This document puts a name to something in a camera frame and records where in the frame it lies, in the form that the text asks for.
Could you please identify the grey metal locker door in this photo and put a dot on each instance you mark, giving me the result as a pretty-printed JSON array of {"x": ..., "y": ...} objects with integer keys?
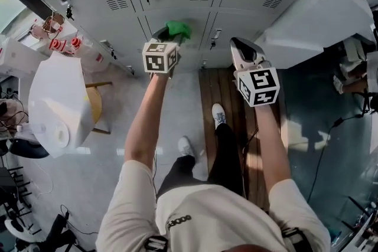
[{"x": 156, "y": 19}]

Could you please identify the wooden slat board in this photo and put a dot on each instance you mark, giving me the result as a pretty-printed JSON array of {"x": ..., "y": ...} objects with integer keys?
[{"x": 212, "y": 88}]

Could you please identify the green wiping cloth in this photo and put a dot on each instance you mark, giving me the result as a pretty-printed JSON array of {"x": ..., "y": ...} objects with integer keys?
[{"x": 177, "y": 28}]

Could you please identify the person's right forearm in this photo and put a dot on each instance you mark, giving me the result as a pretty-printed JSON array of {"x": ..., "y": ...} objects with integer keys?
[{"x": 271, "y": 150}]

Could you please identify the white t-shirt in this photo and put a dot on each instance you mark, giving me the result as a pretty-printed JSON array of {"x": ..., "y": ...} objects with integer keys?
[{"x": 224, "y": 215}]

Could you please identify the black trousers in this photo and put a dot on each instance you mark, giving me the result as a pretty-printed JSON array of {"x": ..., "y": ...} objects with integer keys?
[{"x": 183, "y": 168}]

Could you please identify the white and navy chair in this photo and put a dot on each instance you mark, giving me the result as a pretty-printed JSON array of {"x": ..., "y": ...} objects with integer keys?
[{"x": 28, "y": 150}]

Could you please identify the clear plastic jug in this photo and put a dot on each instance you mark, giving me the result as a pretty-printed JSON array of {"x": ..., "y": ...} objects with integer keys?
[{"x": 91, "y": 59}]

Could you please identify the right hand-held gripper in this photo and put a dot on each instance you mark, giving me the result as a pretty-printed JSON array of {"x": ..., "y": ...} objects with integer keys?
[{"x": 260, "y": 85}]

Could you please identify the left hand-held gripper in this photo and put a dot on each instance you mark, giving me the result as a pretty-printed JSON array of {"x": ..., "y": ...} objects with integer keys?
[{"x": 156, "y": 57}]

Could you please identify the round wooden table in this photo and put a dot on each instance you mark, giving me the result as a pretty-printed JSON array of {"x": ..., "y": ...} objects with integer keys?
[{"x": 96, "y": 103}]

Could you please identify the white plate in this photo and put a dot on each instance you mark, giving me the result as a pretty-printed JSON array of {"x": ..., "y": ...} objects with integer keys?
[{"x": 59, "y": 135}]

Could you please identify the white round table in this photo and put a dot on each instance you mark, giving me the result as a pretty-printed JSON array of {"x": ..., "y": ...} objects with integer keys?
[{"x": 56, "y": 91}]

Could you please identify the white left shoe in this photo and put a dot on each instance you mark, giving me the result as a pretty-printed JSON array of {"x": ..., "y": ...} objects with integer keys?
[{"x": 186, "y": 146}]

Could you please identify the white right shoe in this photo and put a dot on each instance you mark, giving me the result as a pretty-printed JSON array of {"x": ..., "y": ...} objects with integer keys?
[{"x": 218, "y": 115}]

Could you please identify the person's left forearm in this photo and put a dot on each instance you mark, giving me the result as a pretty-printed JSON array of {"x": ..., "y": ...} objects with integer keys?
[{"x": 144, "y": 121}]

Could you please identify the white shoe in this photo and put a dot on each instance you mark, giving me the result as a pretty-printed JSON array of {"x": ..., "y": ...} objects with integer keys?
[
  {"x": 186, "y": 146},
  {"x": 218, "y": 115}
]

